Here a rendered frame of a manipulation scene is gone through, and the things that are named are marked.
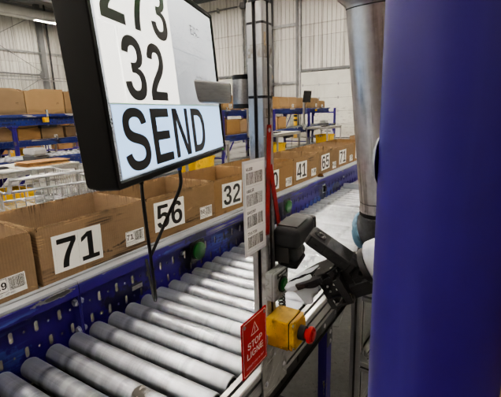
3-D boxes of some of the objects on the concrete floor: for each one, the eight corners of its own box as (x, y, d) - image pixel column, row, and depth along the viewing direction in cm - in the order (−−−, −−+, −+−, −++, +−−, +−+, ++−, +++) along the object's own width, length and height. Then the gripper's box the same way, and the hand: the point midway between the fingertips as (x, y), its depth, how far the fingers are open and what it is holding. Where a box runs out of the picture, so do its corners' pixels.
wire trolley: (-10, 296, 297) (-36, 163, 274) (66, 273, 335) (49, 155, 312) (34, 354, 222) (4, 179, 199) (124, 317, 261) (108, 166, 238)
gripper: (381, 298, 73) (293, 323, 84) (388, 273, 80) (306, 299, 92) (358, 259, 72) (272, 291, 84) (367, 239, 79) (287, 269, 91)
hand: (287, 283), depth 87 cm, fingers closed
